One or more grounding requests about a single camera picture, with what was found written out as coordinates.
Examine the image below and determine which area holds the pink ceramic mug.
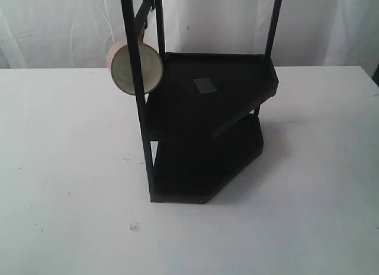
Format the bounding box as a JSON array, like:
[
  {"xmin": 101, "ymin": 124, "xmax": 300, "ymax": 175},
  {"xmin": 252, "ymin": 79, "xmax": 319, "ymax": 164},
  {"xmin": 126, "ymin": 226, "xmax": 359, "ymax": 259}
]
[{"xmin": 106, "ymin": 30, "xmax": 163, "ymax": 95}]

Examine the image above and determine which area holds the black two-tier metal rack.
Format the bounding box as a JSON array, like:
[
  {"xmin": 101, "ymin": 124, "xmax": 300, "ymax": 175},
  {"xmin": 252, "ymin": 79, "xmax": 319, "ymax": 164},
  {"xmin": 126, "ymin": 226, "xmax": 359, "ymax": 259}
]
[{"xmin": 120, "ymin": 0, "xmax": 282, "ymax": 204}]

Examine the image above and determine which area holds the grey square sticker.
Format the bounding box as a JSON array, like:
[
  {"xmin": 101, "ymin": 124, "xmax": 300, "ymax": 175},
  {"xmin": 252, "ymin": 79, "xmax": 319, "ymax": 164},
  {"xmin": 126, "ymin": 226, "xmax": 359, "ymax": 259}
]
[{"xmin": 194, "ymin": 77, "xmax": 217, "ymax": 94}]

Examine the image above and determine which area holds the white backdrop curtain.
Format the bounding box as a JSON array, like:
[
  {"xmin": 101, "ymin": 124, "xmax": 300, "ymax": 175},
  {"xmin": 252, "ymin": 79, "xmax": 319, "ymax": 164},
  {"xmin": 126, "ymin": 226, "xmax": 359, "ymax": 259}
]
[{"xmin": 1, "ymin": 0, "xmax": 378, "ymax": 73}]

